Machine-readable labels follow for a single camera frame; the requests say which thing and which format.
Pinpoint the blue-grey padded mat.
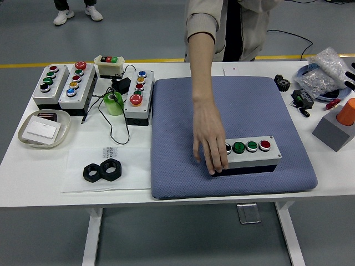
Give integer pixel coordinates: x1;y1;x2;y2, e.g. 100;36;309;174
150;76;319;201

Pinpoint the dark brown block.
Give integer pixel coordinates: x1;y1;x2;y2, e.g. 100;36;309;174
37;112;58;122

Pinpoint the white table leg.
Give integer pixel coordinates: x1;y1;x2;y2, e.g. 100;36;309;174
82;206;105;266
273;201;306;266

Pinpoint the clear bag of washers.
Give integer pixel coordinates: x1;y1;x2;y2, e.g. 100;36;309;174
295;47;351;99

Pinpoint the black gear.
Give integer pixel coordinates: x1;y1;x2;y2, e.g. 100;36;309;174
273;74;291;92

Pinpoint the cream three-button switch box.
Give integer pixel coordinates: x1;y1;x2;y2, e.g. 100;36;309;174
93;54;126;79

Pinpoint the black floor cable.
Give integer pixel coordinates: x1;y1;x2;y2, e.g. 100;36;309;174
266;29;314;60

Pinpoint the grey button box with knob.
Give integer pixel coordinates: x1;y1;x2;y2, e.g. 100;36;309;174
210;135;282;177

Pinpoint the green tape roll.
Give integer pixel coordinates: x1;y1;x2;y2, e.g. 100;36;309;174
103;91;124;116

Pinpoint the silver under-table bracket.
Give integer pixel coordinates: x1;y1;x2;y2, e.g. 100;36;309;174
236;202;262;224

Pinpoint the thin black adapter cable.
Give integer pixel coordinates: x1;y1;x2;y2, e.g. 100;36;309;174
81;64;136;145

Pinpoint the short grey mushroom-button control box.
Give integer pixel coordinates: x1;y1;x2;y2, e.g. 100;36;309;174
123;69;155;127

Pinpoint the orange cylinder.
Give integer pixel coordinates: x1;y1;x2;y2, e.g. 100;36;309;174
336;98;355;127

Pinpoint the grey four-button control box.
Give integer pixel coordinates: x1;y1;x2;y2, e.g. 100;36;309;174
32;64;70;110

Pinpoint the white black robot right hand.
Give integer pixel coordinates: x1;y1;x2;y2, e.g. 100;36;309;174
343;62;355;91

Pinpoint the white wall switch plate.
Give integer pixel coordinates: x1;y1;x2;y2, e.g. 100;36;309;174
22;115;62;145

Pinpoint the grey wedge block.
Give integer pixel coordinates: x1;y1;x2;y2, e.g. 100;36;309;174
312;106;352;152

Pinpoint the large black hex nut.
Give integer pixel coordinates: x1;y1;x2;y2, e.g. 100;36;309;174
99;157;124;181

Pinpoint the small black hex nut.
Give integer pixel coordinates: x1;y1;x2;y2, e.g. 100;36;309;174
83;163;104;183

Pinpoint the white oval tray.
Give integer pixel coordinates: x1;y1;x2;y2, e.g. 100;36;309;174
18;110;72;149

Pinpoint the long grey mushroom-button control box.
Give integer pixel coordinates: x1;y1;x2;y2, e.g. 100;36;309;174
58;61;98;116

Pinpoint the blue round plate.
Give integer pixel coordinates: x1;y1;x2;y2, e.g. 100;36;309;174
296;63;353;101

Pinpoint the person's right hand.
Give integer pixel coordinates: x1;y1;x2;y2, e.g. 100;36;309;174
192;100;230;176

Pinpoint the black power adapter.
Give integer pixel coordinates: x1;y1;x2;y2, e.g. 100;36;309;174
110;77;131;94

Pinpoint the clear printed plastic bag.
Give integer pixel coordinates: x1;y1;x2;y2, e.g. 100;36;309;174
60;146;152;194

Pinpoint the black module with green terminal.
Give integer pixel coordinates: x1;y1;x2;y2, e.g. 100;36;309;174
290;88;315;110

